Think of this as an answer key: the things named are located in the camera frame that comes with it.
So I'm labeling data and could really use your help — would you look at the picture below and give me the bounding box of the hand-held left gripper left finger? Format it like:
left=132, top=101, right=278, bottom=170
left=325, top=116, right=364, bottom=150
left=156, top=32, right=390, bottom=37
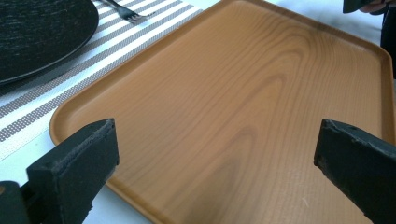
left=25, top=118, right=120, bottom=224

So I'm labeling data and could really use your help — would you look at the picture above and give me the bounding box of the wooden tray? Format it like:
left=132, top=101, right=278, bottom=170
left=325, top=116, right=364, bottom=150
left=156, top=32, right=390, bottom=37
left=49, top=0, right=396, bottom=224

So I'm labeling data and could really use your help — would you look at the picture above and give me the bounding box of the grey white striped placemat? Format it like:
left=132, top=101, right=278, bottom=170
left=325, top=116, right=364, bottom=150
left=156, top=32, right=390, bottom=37
left=0, top=0, right=204, bottom=162

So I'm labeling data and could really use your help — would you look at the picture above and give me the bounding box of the black round plate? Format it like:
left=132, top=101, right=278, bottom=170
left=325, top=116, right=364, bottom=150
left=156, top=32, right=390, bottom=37
left=0, top=0, right=100, bottom=86

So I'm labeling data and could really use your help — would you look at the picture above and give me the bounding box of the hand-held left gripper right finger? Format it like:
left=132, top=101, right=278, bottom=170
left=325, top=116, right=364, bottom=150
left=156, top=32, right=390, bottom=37
left=313, top=118, right=396, bottom=224

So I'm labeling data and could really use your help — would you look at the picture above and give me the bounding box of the dark metal fork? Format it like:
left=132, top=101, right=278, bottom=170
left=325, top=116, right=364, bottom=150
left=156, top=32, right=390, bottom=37
left=101, top=0, right=157, bottom=24

